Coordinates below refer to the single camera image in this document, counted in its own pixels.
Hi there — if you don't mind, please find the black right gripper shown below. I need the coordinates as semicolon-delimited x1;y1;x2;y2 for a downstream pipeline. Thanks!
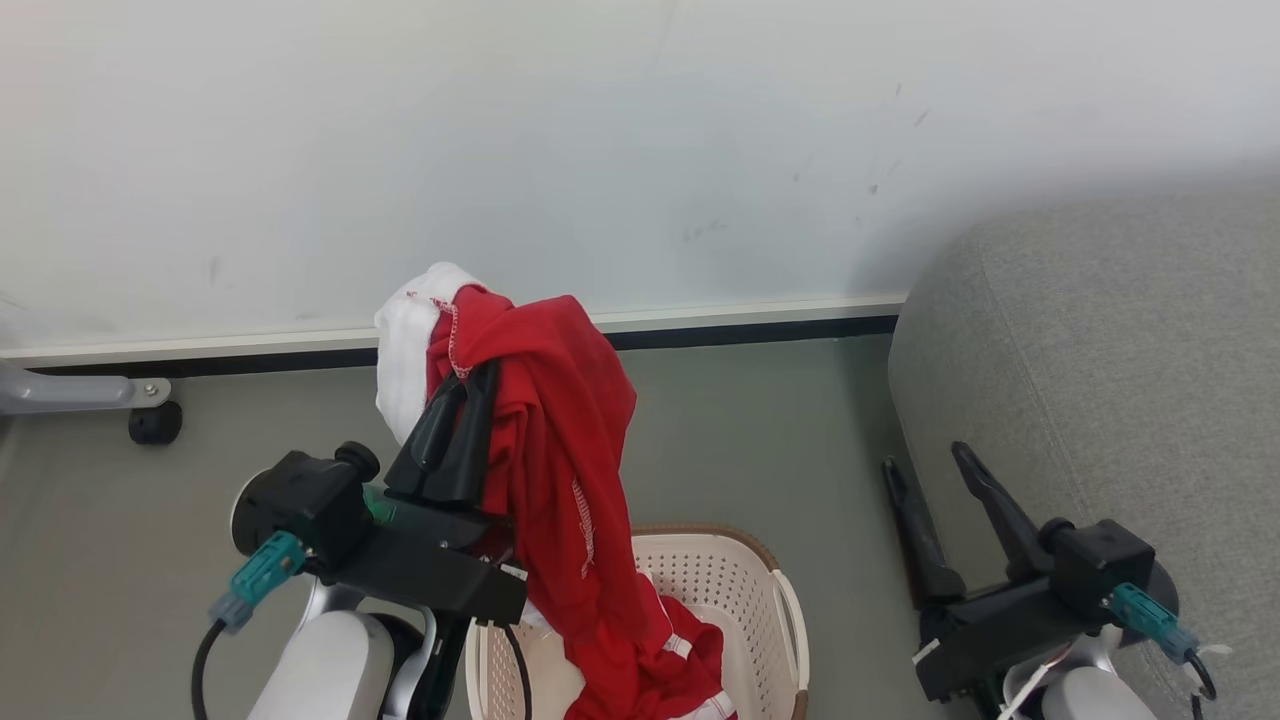
882;441;1103;704

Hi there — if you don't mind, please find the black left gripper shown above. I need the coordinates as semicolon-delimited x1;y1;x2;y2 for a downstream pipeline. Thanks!
330;360;529;627

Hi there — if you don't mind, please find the red garment with white stripes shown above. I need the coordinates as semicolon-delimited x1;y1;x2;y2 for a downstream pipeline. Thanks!
425;285;739;720

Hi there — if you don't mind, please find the cream perforated laundry basket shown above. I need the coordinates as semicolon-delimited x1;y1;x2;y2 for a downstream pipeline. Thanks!
465;524;811;720

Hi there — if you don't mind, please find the grey fabric sofa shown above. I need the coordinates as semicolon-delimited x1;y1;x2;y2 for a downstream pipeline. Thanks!
888;185;1280;720

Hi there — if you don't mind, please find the white and dark baseboard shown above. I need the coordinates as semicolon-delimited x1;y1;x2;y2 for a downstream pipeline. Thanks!
0;293;907;379

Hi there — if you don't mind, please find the black caster wheel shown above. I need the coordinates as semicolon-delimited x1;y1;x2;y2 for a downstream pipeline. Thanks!
128;400;184;446

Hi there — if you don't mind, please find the grey metal stand leg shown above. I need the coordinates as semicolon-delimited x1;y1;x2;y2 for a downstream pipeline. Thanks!
0;360;172;417

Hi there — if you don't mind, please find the teal right cable connector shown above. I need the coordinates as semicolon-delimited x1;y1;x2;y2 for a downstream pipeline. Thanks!
1103;583;1201;663

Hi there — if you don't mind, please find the teal cable connector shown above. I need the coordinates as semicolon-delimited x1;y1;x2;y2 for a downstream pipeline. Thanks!
1103;583;1201;663
208;530;307;634

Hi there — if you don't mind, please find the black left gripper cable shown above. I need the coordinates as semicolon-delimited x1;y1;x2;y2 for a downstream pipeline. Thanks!
498;620;534;720

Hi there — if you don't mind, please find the teal left cable connector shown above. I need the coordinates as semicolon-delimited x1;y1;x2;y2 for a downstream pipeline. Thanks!
208;530;307;634

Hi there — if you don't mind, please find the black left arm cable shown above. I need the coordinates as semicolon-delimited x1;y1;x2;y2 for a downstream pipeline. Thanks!
191;619;231;720

